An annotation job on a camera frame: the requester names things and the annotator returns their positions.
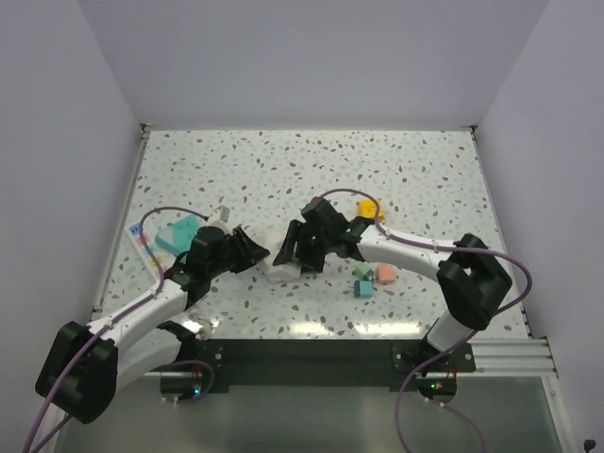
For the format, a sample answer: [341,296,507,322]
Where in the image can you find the aluminium frame rail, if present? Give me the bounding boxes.
[470,339,558,378]

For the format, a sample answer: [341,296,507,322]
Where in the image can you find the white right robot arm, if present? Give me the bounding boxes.
[265,198,512,371]

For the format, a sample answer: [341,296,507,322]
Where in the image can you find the white coiled power cord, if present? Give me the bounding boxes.
[188,309,216,341]

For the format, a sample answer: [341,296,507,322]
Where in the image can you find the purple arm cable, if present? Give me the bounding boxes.
[316,189,535,453]
[23,206,216,453]

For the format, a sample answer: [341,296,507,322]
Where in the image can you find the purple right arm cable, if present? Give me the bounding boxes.
[316,189,535,453]

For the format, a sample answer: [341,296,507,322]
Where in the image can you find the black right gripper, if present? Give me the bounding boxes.
[275,221,333,277]

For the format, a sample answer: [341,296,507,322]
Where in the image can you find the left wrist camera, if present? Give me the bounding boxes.
[207,206,231,234]

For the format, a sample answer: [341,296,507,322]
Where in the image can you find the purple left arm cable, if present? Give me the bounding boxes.
[23,206,216,453]

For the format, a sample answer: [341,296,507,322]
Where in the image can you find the light blue triangular item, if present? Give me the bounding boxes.
[155,214,200,257]

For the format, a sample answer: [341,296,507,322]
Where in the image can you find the yellow cube socket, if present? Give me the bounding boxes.
[357,199,385,222]

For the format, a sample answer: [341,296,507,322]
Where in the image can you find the salmon pink charger plug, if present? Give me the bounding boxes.
[376,264,396,285]

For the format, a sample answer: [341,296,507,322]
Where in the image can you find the white socket adapter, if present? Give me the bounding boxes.
[255,232,282,283]

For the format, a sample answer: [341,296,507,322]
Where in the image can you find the green charger plug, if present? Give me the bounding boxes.
[354,262,375,281]

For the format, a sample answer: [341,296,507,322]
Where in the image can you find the teal blue charger plug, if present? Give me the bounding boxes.
[353,279,374,298]

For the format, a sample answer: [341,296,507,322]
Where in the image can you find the white power strip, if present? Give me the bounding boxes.
[124,219,174,280]

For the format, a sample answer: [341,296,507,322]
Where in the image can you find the white cartoon sticker adapter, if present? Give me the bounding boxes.
[265,263,302,283]

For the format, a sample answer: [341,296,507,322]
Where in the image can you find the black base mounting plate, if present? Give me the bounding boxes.
[141,338,478,395]

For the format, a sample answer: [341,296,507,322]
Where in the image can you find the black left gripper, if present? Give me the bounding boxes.
[206,225,266,277]

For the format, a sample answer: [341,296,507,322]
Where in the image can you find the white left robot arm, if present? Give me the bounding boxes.
[35,226,270,424]

